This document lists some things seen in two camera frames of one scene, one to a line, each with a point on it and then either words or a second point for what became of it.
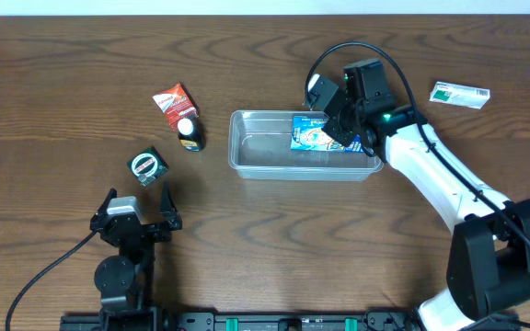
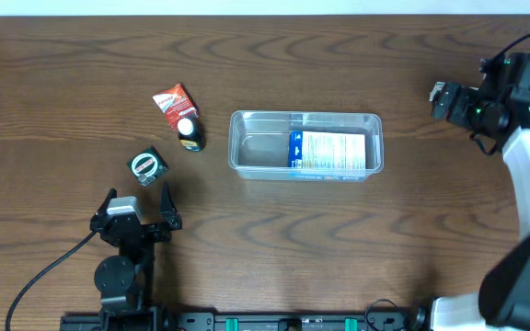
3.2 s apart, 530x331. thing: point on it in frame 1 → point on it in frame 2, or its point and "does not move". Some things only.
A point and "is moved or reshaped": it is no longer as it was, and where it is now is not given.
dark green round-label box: (148, 165) does not move
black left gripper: (169, 222) does not move
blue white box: (306, 134) is moved or reshaped
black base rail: (246, 321) does not move
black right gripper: (333, 126) → (460, 112)
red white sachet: (177, 104) does not move
